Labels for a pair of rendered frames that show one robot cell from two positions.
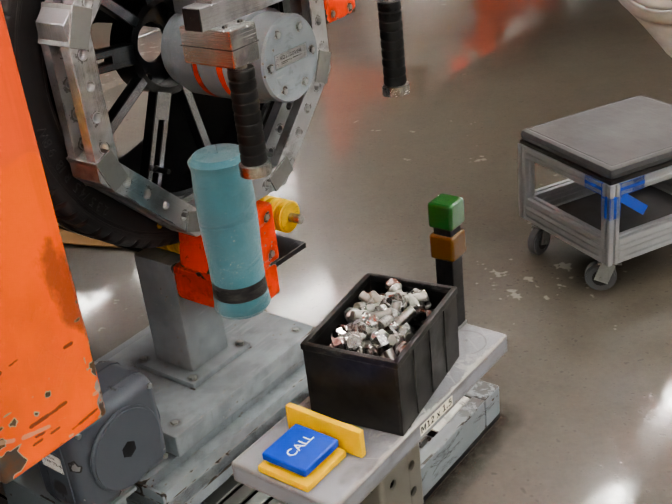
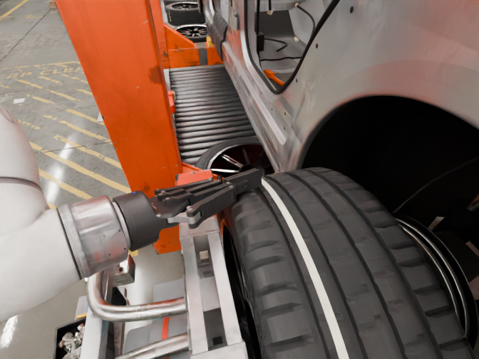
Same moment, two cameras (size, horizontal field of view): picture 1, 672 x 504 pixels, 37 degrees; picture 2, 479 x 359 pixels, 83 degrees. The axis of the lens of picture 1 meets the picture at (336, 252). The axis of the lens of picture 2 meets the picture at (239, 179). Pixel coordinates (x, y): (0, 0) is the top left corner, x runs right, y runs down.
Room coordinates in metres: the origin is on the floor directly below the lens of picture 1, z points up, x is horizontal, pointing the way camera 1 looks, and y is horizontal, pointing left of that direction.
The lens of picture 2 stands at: (1.66, 0.05, 1.49)
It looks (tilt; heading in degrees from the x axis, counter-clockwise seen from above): 44 degrees down; 127
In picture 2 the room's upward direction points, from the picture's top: straight up
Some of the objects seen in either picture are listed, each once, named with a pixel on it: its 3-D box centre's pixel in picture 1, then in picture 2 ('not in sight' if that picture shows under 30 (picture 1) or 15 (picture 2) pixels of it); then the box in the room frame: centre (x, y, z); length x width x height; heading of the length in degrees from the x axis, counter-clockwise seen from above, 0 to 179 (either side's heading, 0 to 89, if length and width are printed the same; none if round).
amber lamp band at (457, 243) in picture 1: (447, 243); not in sight; (1.28, -0.16, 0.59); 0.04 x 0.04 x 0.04; 50
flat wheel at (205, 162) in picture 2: not in sight; (251, 184); (1.05, 0.99, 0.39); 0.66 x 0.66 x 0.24
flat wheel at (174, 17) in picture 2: not in sight; (186, 13); (-2.17, 3.67, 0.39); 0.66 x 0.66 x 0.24
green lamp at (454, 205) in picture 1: (446, 212); not in sight; (1.28, -0.16, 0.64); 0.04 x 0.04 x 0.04; 50
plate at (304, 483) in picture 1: (302, 460); not in sight; (0.99, 0.07, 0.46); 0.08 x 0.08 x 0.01; 50
